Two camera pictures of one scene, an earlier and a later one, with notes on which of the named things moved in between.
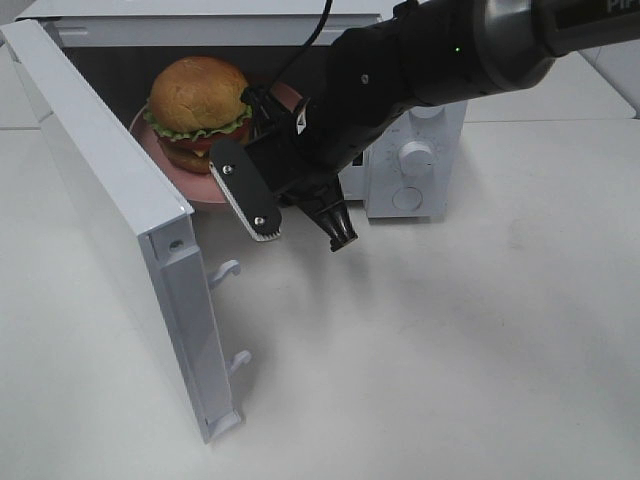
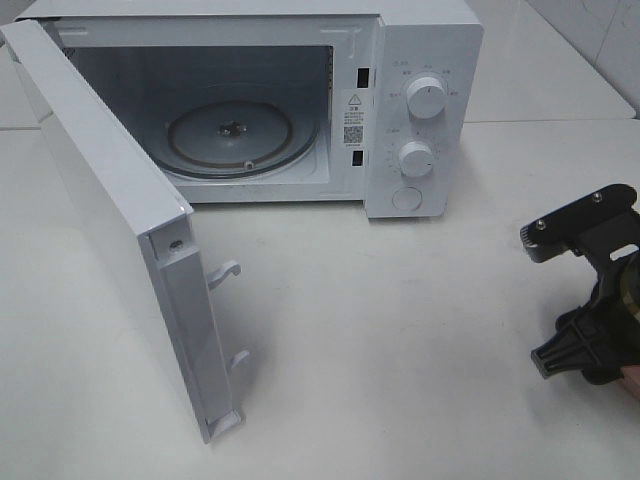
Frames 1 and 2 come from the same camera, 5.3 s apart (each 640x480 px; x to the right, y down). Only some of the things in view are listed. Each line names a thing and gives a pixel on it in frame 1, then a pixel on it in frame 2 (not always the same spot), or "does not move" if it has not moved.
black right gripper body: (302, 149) -> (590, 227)
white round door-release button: (407, 198) does not move
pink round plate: (198, 185) -> (631, 378)
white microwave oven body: (413, 167) does not move
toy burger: (195, 102) -> (630, 286)
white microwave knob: (416, 159) does not move
